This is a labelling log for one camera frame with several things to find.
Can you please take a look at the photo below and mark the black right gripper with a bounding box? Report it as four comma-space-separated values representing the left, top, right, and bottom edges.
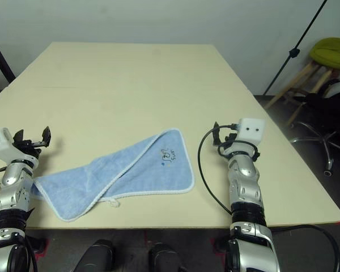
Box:
212, 121, 239, 154

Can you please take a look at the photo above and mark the black right robot foot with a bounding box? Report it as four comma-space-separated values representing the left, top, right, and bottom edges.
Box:
148, 242, 188, 272

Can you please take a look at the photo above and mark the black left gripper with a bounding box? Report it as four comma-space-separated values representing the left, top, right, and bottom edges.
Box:
13, 126, 52, 162

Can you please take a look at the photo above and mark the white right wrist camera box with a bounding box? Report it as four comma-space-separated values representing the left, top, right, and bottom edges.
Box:
237, 118, 266, 145

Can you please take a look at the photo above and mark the wooden stool with green cushion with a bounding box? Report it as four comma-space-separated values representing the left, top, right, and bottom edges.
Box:
263, 37, 340, 128

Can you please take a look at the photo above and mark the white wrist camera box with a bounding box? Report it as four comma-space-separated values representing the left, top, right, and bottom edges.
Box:
237, 118, 266, 145
0, 127, 21, 164

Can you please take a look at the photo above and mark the light blue terry towel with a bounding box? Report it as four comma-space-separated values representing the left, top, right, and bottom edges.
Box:
33, 127, 194, 223

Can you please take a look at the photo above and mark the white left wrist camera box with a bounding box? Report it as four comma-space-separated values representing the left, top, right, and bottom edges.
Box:
0, 127, 21, 164

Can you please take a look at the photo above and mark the black left robot foot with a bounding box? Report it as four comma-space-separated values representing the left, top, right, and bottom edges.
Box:
73, 239, 116, 272

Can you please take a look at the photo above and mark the black robot foot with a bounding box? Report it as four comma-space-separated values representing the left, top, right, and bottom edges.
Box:
148, 242, 188, 272
73, 239, 116, 272

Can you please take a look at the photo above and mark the black-framed side table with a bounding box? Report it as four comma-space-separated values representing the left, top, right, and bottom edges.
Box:
0, 41, 16, 84

